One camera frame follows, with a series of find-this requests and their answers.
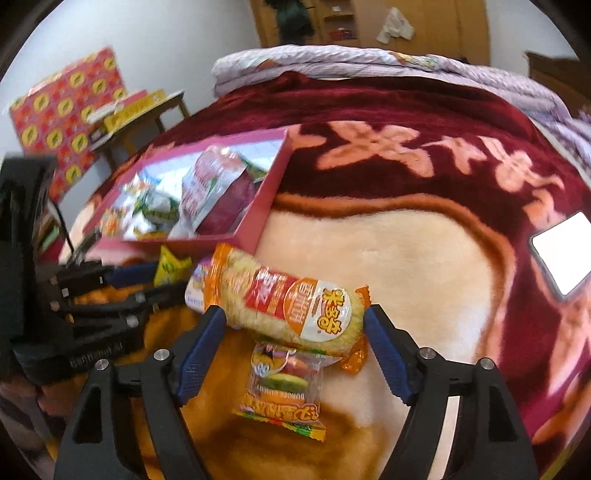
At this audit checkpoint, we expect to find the blue clear pastry snack packet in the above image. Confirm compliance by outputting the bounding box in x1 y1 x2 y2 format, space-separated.
121 172 154 197

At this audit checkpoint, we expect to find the dark green hanging coat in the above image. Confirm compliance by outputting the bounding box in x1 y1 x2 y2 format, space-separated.
264 0 315 45

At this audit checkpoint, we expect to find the purple jelly cup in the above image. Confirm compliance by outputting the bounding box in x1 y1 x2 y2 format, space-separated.
184 257 216 314

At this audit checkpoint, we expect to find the red yellow patterned gift box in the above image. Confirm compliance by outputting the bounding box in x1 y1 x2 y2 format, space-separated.
10 47 126 201

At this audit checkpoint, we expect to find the pink white snack bag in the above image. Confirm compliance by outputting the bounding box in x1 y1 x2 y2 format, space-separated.
169 145 253 239

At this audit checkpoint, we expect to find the wooden side table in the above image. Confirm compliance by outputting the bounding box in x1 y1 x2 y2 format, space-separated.
89 90 189 171

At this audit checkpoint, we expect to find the white hanging cloth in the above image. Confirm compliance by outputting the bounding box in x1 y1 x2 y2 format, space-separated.
377 7 416 45

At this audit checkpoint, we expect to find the burger gummy packet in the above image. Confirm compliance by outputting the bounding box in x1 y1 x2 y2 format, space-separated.
99 204 134 238
233 342 338 442

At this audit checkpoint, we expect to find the green snack packet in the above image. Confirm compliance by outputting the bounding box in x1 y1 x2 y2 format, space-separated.
238 154 267 184

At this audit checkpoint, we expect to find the yellow candy packet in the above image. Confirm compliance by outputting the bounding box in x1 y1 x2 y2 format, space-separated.
153 245 193 287

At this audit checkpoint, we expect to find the yellow flat box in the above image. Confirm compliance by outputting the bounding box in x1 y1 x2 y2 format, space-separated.
86 89 167 142

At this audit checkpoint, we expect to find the pink shallow cardboard box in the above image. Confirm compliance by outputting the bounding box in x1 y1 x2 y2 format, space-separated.
86 128 291 258

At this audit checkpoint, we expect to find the orange rice cracker packet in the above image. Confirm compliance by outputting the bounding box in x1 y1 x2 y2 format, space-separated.
202 243 370 375

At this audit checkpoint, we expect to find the green sour candy packet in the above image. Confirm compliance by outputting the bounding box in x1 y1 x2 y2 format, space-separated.
134 188 179 229

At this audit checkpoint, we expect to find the folded purple quilt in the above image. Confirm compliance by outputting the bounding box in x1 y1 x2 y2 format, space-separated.
211 45 571 121

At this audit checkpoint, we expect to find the wooden wardrobe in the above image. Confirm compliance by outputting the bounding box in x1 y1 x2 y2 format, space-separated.
248 0 492 67

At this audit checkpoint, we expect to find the wooden headboard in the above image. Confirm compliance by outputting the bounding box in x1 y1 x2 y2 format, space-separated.
526 52 591 116

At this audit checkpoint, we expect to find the white smartphone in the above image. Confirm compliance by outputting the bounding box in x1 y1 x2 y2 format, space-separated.
529 211 591 302

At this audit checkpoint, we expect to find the red floral fleece blanket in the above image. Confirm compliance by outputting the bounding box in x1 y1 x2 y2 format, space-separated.
41 70 591 480

